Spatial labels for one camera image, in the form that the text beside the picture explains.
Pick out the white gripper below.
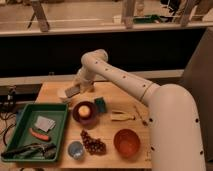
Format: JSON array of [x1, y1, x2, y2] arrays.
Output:
[[73, 68, 94, 93]]

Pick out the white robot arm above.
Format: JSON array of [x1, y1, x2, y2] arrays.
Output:
[[76, 49, 206, 171]]

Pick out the white paper cup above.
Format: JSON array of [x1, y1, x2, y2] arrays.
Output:
[[57, 89, 71, 103]]

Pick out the blue grey small cup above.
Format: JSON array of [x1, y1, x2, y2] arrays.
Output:
[[68, 141, 84, 160]]

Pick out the green sponge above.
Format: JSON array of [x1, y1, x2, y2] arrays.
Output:
[[94, 97, 107, 113]]

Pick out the yellow round fruit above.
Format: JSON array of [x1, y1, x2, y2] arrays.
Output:
[[78, 106, 91, 118]]

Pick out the dark red plate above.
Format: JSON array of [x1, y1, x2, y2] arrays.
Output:
[[72, 101, 97, 125]]

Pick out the wooden spatula piece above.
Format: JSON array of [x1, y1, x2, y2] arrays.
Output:
[[110, 113, 135, 121]]

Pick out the wooden board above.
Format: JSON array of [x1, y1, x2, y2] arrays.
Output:
[[15, 81, 153, 170]]

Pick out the grey folded cloth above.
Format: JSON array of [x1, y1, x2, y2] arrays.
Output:
[[34, 116, 56, 132]]

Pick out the bunch of dark grapes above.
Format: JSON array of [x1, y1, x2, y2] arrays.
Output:
[[80, 130, 106, 155]]

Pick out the orange carrot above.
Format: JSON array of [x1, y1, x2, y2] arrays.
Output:
[[29, 128, 51, 142]]

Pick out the orange bowl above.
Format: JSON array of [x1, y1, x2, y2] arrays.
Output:
[[113, 129, 141, 158]]

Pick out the black tongs tool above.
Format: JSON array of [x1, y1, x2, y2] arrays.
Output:
[[1, 143, 56, 159]]

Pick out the green plastic tray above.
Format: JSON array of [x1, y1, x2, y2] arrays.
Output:
[[1, 103, 68, 163]]

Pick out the black cables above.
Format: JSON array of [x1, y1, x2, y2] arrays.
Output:
[[0, 85, 18, 148]]

